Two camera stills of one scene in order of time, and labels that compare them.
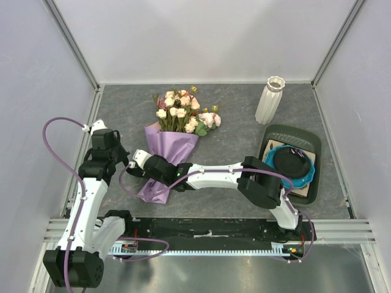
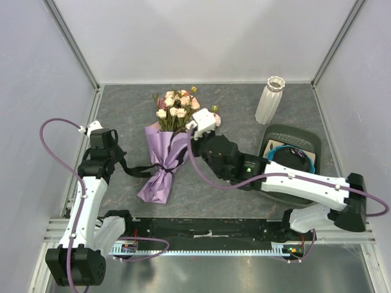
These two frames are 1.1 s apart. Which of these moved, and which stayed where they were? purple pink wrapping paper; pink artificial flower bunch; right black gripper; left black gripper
Moved: right black gripper
Stayed: purple pink wrapping paper; left black gripper; pink artificial flower bunch
